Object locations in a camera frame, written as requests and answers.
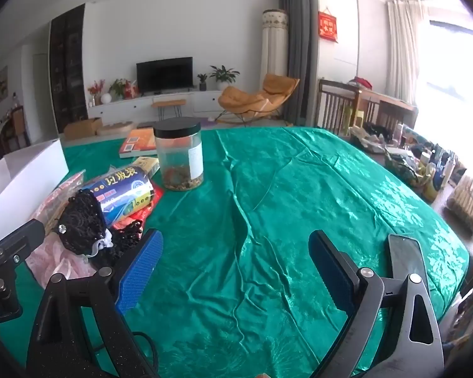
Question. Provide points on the pink mesh cloth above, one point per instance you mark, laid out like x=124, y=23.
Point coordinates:
x=59, y=260

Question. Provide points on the white curtain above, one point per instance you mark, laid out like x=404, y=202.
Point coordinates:
x=404, y=51

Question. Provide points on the brown cardboard box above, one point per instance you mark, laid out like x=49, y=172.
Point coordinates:
x=81, y=128

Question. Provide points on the small yellow box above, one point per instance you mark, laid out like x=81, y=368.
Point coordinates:
x=148, y=164

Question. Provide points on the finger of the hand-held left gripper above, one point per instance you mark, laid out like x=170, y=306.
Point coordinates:
x=19, y=237

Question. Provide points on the white cardboard box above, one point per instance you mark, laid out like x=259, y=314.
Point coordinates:
x=23, y=177

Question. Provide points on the covered standing air conditioner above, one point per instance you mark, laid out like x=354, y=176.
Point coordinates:
x=272, y=43

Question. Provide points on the orange book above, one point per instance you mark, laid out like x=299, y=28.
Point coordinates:
x=138, y=141

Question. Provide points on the green potted plant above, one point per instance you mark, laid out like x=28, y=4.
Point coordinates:
x=222, y=75

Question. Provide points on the wall picture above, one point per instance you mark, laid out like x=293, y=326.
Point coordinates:
x=2, y=82

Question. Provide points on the grey curtain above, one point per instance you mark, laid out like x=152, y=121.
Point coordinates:
x=299, y=47

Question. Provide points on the black smartphone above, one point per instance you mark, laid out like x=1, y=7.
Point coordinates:
x=406, y=256

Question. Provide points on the clear jar with black lid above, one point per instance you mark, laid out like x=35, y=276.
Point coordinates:
x=177, y=153

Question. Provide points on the small wooden side table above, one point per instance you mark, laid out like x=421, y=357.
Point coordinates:
x=167, y=104

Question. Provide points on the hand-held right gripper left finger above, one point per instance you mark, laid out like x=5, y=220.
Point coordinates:
x=138, y=271

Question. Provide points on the black lace cloth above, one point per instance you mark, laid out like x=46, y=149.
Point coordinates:
x=79, y=220

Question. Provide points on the black television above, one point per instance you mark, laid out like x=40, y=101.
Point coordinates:
x=164, y=74

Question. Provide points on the red cloth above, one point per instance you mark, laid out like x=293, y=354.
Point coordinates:
x=360, y=82

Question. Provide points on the vase with red flowers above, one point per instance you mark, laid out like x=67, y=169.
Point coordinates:
x=95, y=90

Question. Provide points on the green satin tablecloth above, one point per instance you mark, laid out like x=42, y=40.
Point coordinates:
x=260, y=204

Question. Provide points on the cluster of bottles and jars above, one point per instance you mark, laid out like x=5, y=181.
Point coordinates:
x=441, y=169

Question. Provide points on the white round vase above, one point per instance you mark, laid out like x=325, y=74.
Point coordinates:
x=106, y=98

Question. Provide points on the small potted plant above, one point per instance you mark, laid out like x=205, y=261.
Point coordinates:
x=202, y=80

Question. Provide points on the red wall hanging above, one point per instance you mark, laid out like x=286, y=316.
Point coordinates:
x=328, y=25

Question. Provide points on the plant with red flowers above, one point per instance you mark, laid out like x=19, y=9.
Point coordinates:
x=122, y=86

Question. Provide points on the clear bag of wooden sticks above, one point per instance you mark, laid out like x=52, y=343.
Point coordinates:
x=57, y=197

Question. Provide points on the blue yellow trash bag roll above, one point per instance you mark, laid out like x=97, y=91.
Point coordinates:
x=122, y=193

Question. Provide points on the orange lounge chair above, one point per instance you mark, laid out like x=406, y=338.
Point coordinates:
x=240, y=100

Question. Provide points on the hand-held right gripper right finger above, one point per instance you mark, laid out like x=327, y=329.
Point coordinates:
x=331, y=271

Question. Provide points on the dark tall cabinet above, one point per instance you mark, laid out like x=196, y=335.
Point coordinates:
x=67, y=71

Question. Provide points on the red foil packet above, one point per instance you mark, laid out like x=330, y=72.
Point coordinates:
x=140, y=214

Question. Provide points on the white television cabinet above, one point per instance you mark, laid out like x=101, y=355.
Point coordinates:
x=142, y=104

